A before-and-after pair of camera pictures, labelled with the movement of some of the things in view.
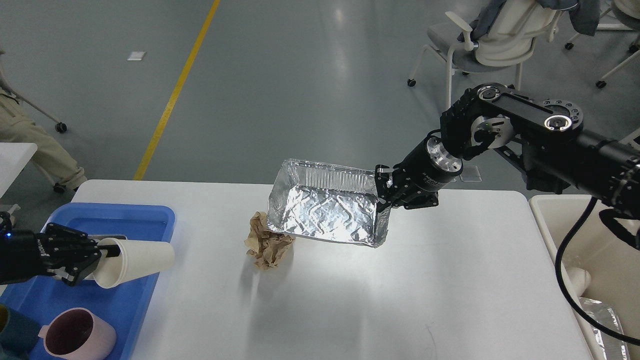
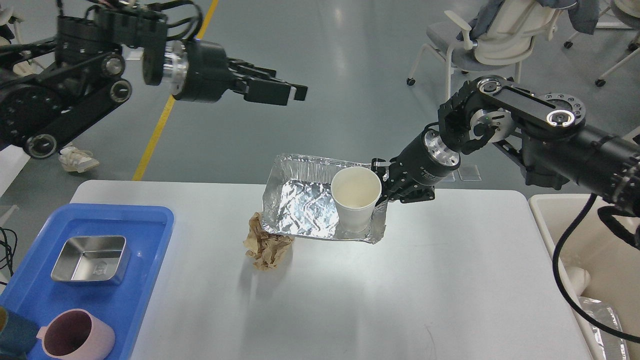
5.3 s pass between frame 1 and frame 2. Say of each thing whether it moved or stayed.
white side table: stayed
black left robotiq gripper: moved
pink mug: stayed
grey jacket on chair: stayed
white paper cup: moved
